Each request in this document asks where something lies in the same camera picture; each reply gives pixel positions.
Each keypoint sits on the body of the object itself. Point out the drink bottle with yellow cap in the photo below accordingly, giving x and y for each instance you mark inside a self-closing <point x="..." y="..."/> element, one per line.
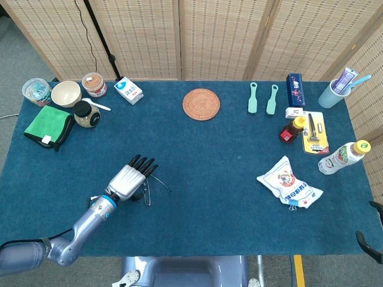
<point x="338" y="158"/>

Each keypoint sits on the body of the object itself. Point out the black eyeglasses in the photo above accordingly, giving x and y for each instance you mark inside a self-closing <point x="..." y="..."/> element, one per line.
<point x="147" y="198"/>

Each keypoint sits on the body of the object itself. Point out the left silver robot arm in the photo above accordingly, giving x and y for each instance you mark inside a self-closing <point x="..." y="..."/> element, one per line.
<point x="86" y="221"/>

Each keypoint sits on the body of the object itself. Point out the small white box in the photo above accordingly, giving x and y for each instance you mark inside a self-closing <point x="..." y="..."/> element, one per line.
<point x="293" y="112"/>

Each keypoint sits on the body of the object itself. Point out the round woven rattan coaster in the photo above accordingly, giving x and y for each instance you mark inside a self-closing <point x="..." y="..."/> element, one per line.
<point x="201" y="104"/>

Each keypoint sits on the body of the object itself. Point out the dark blue rectangular box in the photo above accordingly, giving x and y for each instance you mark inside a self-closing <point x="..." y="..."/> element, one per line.
<point x="295" y="89"/>

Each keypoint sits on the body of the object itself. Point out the green spatula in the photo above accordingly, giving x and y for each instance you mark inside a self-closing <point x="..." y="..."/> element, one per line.
<point x="252" y="101"/>
<point x="271" y="103"/>

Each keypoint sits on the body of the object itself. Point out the silver blue robot torso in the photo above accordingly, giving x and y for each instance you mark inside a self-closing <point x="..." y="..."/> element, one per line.
<point x="185" y="272"/>

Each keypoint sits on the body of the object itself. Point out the razor in yellow blister pack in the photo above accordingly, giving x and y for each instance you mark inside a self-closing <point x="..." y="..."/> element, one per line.
<point x="317" y="143"/>

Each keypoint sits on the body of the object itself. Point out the purple toothpaste tube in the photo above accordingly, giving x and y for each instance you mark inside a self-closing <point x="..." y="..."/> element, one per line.
<point x="345" y="79"/>

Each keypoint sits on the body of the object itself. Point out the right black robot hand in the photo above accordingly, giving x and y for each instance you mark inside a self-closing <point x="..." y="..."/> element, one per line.
<point x="366" y="245"/>

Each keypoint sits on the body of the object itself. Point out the white and blue carton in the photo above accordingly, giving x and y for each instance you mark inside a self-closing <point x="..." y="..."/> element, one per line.
<point x="128" y="91"/>

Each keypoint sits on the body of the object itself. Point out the clear container of clips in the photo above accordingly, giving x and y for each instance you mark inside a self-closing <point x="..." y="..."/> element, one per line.
<point x="36" y="91"/>

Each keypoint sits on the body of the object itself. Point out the black stand pole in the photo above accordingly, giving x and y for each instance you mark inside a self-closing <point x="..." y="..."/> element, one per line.
<point x="103" y="45"/>

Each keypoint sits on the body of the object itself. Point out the white sugar bag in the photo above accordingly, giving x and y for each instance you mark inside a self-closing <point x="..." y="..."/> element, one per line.
<point x="287" y="182"/>

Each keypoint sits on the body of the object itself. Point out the light blue plastic cup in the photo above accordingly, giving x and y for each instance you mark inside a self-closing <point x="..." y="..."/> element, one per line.
<point x="329" y="97"/>

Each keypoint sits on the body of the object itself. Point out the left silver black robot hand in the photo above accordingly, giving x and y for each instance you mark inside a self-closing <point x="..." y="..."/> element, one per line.
<point x="125" y="182"/>

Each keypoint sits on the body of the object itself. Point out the honey bottle with yellow cap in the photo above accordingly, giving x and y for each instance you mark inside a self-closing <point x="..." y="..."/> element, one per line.
<point x="288" y="134"/>

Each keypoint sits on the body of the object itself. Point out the right green spatula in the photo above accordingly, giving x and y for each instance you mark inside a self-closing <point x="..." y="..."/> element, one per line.
<point x="271" y="103"/>

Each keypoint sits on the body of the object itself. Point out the white plastic spoon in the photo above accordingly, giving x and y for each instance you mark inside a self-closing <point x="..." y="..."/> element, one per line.
<point x="89" y="101"/>

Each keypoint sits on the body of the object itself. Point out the folded green cloth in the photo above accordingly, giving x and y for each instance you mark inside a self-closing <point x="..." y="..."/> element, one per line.
<point x="48" y="122"/>

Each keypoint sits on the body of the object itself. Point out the blue felt tablecloth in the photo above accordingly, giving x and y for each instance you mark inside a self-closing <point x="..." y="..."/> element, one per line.
<point x="209" y="179"/>

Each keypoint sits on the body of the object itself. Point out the blue binder clip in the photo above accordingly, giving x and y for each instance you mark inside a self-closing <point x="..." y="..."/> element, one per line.
<point x="293" y="205"/>

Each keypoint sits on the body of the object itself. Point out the left green spatula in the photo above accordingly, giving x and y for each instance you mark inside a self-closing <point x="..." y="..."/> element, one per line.
<point x="252" y="101"/>

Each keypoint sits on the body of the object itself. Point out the plastic tub with red label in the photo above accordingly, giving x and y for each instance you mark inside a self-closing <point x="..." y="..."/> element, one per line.
<point x="94" y="83"/>

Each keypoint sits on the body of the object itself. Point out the glass jar with black lid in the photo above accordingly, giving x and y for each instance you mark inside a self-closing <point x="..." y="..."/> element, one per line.
<point x="86" y="115"/>

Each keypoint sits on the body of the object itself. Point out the silver table leg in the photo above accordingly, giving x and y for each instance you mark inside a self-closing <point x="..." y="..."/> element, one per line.
<point x="260" y="266"/>

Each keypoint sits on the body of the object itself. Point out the beige bowl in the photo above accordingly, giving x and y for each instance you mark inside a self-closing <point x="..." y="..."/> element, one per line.
<point x="66" y="94"/>

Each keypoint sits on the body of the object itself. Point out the light blue toothbrush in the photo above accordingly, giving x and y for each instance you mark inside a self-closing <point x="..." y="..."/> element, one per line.
<point x="360" y="80"/>

